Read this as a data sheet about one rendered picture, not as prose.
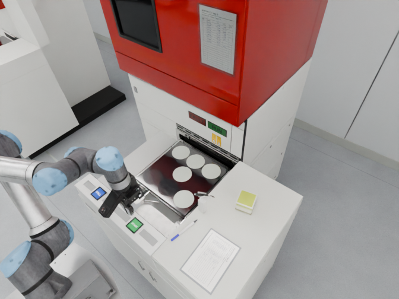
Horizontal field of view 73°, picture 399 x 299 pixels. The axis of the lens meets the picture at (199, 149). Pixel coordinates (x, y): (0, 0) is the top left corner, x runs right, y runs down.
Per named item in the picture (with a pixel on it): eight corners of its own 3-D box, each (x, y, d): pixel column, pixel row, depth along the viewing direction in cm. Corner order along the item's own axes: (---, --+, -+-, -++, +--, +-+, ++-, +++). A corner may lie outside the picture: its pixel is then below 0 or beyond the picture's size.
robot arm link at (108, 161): (100, 142, 86) (123, 146, 84) (110, 163, 94) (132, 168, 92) (86, 160, 81) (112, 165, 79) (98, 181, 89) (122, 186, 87)
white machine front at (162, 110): (142, 116, 185) (129, 64, 156) (241, 174, 148) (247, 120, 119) (139, 118, 184) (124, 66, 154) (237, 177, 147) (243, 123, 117)
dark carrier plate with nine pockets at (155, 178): (180, 141, 157) (180, 140, 157) (228, 169, 141) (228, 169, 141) (136, 179, 140) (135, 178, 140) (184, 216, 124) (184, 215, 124)
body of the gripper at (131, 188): (145, 197, 104) (138, 178, 95) (127, 212, 99) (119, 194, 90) (132, 186, 107) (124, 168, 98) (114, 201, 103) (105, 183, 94)
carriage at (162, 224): (130, 191, 140) (129, 187, 138) (182, 232, 124) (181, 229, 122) (119, 201, 136) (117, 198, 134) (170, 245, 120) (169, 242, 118)
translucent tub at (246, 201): (240, 197, 122) (241, 188, 117) (256, 202, 119) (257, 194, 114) (234, 210, 117) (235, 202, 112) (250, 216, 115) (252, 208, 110)
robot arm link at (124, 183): (114, 187, 87) (100, 175, 91) (118, 195, 91) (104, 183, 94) (132, 173, 91) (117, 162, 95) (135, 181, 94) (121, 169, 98)
